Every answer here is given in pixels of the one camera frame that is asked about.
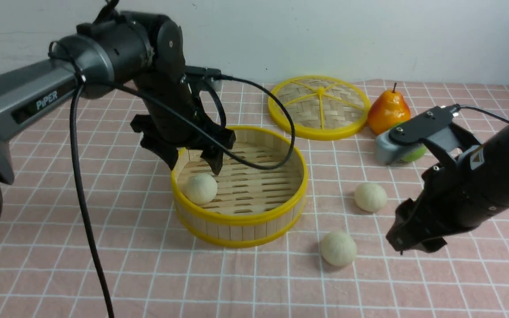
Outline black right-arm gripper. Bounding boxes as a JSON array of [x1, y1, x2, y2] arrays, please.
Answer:
[[386, 146, 498, 254]]

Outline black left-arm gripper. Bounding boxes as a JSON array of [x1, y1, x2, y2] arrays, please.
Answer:
[[131, 66, 235, 176]]

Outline white steamed bun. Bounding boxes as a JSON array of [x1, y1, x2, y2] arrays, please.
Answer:
[[183, 174, 218, 205], [354, 182, 387, 213], [319, 231, 357, 267]]

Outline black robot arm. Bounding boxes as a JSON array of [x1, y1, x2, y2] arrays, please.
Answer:
[[376, 103, 509, 253]]

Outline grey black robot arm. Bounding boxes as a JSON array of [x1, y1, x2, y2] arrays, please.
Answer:
[[0, 11, 235, 216]]

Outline bamboo steamer tray yellow rim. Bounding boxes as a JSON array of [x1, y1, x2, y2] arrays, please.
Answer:
[[171, 148, 309, 248]]

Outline bamboo steamer lid yellow rim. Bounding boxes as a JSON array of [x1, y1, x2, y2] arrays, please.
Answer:
[[271, 75, 371, 141]]

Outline green toy watermelon ball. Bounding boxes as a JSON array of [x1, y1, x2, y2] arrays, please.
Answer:
[[399, 144, 428, 163]]

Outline orange yellow toy pear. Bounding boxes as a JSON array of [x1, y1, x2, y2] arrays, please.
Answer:
[[367, 82, 411, 135]]

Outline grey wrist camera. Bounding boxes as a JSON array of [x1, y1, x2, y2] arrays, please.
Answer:
[[374, 105, 480, 167]]

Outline black camera cable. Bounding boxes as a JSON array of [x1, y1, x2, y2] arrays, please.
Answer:
[[451, 104, 509, 125]]

